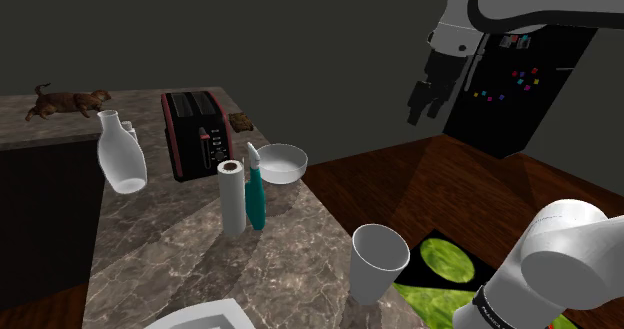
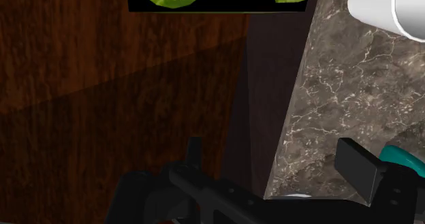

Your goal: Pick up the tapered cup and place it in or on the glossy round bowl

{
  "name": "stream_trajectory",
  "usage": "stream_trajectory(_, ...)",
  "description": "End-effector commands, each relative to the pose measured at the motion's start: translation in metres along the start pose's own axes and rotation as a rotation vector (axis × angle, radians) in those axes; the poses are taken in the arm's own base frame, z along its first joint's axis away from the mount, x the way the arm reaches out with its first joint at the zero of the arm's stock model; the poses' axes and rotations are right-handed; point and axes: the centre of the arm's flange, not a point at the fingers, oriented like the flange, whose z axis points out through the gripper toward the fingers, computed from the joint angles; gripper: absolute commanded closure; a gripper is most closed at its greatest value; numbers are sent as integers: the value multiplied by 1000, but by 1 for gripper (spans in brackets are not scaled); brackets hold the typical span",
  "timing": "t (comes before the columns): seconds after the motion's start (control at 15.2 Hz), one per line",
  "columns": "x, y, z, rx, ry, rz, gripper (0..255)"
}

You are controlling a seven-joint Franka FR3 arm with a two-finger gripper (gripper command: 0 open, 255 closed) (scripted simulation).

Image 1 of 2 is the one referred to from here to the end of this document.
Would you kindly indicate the white cup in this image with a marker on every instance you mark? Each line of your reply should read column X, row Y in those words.
column 373, row 274

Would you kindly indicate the black toaster with red trim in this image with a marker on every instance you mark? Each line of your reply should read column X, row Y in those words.
column 195, row 142

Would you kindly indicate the black fridge with magnets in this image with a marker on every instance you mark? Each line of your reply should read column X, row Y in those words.
column 512, row 118

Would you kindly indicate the white paper towel roll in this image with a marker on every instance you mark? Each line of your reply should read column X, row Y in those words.
column 232, row 196

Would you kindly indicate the small white bottle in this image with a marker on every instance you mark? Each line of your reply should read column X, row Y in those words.
column 130, row 130

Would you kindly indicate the large white bottle vase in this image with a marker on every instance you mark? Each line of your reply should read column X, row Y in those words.
column 122, row 162

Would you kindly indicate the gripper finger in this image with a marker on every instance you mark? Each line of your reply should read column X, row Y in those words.
column 417, row 101
column 436, row 104

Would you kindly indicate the white square plate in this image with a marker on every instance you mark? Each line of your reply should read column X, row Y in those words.
column 204, row 316

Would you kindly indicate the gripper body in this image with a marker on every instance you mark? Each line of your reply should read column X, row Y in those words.
column 442, row 72

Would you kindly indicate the white bowl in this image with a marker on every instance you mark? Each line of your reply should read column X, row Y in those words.
column 282, row 164

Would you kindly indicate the brown bread slice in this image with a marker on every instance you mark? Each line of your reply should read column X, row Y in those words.
column 241, row 122

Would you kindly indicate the brown cat figure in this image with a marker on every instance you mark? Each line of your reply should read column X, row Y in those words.
column 63, row 102

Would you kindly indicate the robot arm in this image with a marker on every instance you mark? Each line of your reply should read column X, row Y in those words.
column 560, row 269

